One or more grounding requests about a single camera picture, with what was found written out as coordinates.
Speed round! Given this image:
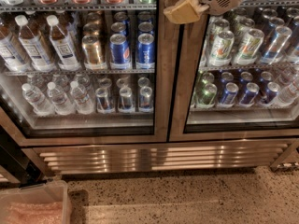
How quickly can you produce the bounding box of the blue pepsi can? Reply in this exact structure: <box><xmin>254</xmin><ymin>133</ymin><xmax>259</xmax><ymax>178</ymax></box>
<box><xmin>109</xmin><ymin>34</ymin><xmax>131</xmax><ymax>69</ymax></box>
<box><xmin>135</xmin><ymin>33</ymin><xmax>155</xmax><ymax>69</ymax></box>

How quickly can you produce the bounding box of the blue can lower left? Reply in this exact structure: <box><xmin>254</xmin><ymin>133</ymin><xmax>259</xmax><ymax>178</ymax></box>
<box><xmin>218</xmin><ymin>82</ymin><xmax>239</xmax><ymax>107</ymax></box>

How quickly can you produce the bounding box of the slim energy can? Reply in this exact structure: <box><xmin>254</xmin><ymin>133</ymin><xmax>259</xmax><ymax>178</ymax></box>
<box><xmin>138</xmin><ymin>86</ymin><xmax>153</xmax><ymax>112</ymax></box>
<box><xmin>118</xmin><ymin>87</ymin><xmax>135</xmax><ymax>113</ymax></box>
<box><xmin>95</xmin><ymin>88</ymin><xmax>115</xmax><ymax>114</ymax></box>

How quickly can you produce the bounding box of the blue pepsi can front right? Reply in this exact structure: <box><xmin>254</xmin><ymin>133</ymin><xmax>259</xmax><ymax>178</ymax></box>
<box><xmin>135</xmin><ymin>33</ymin><xmax>155</xmax><ymax>69</ymax></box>

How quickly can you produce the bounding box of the slim energy can left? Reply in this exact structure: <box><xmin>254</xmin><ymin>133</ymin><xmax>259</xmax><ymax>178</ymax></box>
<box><xmin>95</xmin><ymin>88</ymin><xmax>115</xmax><ymax>114</ymax></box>

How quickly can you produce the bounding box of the glass fridge door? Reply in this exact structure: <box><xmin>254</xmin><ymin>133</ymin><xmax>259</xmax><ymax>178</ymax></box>
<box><xmin>0</xmin><ymin>0</ymin><xmax>178</xmax><ymax>147</ymax></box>
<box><xmin>170</xmin><ymin>0</ymin><xmax>299</xmax><ymax>141</ymax></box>

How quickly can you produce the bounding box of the clear water bottle right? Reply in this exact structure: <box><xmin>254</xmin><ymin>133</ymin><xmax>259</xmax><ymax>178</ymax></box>
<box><xmin>70</xmin><ymin>80</ymin><xmax>95</xmax><ymax>115</ymax></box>

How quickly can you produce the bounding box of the gold soda can front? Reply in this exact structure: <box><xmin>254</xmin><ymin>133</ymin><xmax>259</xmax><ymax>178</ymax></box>
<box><xmin>82</xmin><ymin>35</ymin><xmax>107</xmax><ymax>71</ymax></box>

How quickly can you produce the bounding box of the clear water bottle middle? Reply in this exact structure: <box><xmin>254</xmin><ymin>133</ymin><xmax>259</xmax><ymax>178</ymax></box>
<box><xmin>47</xmin><ymin>82</ymin><xmax>76</xmax><ymax>116</ymax></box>

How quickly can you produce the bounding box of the water bottle right fridge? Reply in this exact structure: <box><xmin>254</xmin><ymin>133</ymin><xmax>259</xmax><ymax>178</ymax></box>
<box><xmin>274</xmin><ymin>77</ymin><xmax>299</xmax><ymax>107</ymax></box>

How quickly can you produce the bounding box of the steel fridge bottom grille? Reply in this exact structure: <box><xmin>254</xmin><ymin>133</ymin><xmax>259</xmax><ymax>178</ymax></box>
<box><xmin>24</xmin><ymin>138</ymin><xmax>298</xmax><ymax>176</ymax></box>

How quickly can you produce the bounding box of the blue can lower middle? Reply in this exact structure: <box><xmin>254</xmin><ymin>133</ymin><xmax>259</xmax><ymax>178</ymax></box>
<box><xmin>238</xmin><ymin>82</ymin><xmax>260</xmax><ymax>106</ymax></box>

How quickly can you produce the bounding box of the clear water bottle left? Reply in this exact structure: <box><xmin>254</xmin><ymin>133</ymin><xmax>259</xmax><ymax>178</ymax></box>
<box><xmin>21</xmin><ymin>83</ymin><xmax>55</xmax><ymax>116</ymax></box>

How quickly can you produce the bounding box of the brown tea bottle left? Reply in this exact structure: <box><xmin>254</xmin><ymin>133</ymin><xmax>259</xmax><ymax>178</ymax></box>
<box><xmin>0</xmin><ymin>20</ymin><xmax>31</xmax><ymax>72</ymax></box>

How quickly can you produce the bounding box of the green soda can front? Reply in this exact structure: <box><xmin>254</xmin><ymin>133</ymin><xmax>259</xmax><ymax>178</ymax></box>
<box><xmin>196</xmin><ymin>83</ymin><xmax>218</xmax><ymax>108</ymax></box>

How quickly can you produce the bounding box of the white 7up can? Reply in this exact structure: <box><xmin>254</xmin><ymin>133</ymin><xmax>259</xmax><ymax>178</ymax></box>
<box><xmin>208</xmin><ymin>31</ymin><xmax>235</xmax><ymax>67</ymax></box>
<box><xmin>233</xmin><ymin>28</ymin><xmax>264</xmax><ymax>65</ymax></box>

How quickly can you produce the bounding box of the blue can lower right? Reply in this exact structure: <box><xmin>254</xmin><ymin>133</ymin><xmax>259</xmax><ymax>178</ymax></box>
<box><xmin>258</xmin><ymin>82</ymin><xmax>280</xmax><ymax>106</ymax></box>

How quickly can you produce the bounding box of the clear plastic storage bin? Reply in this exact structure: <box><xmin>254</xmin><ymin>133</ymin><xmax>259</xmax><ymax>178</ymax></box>
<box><xmin>0</xmin><ymin>181</ymin><xmax>72</xmax><ymax>224</ymax></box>

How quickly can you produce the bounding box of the slim energy can middle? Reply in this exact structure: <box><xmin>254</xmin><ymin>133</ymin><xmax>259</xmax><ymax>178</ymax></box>
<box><xmin>118</xmin><ymin>87</ymin><xmax>135</xmax><ymax>113</ymax></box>

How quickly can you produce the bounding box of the clear water bottle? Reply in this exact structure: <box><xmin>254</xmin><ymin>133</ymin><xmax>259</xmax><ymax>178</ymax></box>
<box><xmin>70</xmin><ymin>80</ymin><xmax>95</xmax><ymax>115</ymax></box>
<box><xmin>21</xmin><ymin>83</ymin><xmax>55</xmax><ymax>116</ymax></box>
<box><xmin>47</xmin><ymin>82</ymin><xmax>76</xmax><ymax>116</ymax></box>

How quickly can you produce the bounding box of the brown tea bottle right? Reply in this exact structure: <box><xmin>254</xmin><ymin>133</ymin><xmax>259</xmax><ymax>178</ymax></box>
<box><xmin>47</xmin><ymin>15</ymin><xmax>81</xmax><ymax>71</ymax></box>

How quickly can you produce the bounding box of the white 7up can right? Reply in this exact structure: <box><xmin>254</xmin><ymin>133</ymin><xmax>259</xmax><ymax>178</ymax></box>
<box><xmin>233</xmin><ymin>28</ymin><xmax>264</xmax><ymax>65</ymax></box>

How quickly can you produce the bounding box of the white 7up can left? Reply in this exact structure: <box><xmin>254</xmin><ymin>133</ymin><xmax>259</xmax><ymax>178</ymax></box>
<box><xmin>208</xmin><ymin>31</ymin><xmax>235</xmax><ymax>67</ymax></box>

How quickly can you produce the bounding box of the silver blue can upper right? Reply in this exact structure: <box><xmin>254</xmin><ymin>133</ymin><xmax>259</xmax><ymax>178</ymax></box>
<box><xmin>259</xmin><ymin>26</ymin><xmax>292</xmax><ymax>64</ymax></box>

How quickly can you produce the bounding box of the blue pepsi can front left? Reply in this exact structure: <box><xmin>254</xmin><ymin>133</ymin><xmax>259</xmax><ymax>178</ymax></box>
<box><xmin>109</xmin><ymin>34</ymin><xmax>131</xmax><ymax>69</ymax></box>

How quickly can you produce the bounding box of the brown tea bottle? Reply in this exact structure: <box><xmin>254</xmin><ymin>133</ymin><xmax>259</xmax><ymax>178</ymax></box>
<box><xmin>0</xmin><ymin>20</ymin><xmax>31</xmax><ymax>72</ymax></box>
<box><xmin>15</xmin><ymin>15</ymin><xmax>55</xmax><ymax>72</ymax></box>
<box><xmin>47</xmin><ymin>15</ymin><xmax>81</xmax><ymax>71</ymax></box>

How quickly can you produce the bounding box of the slim energy can right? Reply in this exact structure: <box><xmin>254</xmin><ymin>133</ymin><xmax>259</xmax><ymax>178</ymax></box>
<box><xmin>138</xmin><ymin>86</ymin><xmax>153</xmax><ymax>112</ymax></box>

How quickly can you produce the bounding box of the brown tea bottle middle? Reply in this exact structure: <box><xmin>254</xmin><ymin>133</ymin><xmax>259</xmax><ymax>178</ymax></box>
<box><xmin>15</xmin><ymin>15</ymin><xmax>55</xmax><ymax>72</ymax></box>

